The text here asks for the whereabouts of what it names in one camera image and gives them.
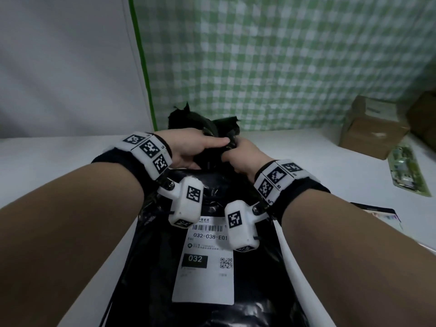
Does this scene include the person's right hand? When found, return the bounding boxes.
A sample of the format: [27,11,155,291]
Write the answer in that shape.
[226,138,276,183]

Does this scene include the person's left hand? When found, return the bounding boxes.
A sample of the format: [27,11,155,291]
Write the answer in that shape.
[155,127,231,171]

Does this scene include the black plastic mailing bag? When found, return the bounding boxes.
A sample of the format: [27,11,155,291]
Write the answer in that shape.
[102,102,311,327]

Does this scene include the person's left forearm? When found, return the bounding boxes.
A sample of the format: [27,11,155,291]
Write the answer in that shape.
[0,162,146,327]

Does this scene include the person's right forearm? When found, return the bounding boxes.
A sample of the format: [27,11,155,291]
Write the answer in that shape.
[281,192,436,327]

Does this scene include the right wrist marker band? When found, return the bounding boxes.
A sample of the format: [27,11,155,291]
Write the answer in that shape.
[253,159,331,222]

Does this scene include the wrist marker band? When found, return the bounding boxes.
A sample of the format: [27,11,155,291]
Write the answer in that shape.
[253,159,331,222]
[91,131,173,188]

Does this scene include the left wrist marker band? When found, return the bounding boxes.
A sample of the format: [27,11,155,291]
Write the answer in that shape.
[91,131,173,188]

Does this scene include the green checkered cloth backdrop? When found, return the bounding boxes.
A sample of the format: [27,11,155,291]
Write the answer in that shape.
[128,0,436,132]

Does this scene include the white shipping label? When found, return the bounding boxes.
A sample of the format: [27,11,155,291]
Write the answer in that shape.
[172,216,236,306]

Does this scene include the flat dark printed card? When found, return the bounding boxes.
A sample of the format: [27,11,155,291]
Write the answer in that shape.
[350,202,403,233]

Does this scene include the green clear plastic packet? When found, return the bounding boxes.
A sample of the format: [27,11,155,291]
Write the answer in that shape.
[388,143,432,197]

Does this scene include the dark brown cardboard box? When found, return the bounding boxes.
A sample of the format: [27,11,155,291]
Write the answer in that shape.
[406,90,436,151]

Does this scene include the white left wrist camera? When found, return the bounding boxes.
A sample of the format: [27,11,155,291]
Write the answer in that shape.
[157,176,204,229]

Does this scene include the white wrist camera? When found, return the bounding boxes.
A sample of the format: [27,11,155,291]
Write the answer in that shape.
[224,200,270,253]
[157,176,204,229]

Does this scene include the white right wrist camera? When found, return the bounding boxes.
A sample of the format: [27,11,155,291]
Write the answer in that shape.
[224,200,270,253]

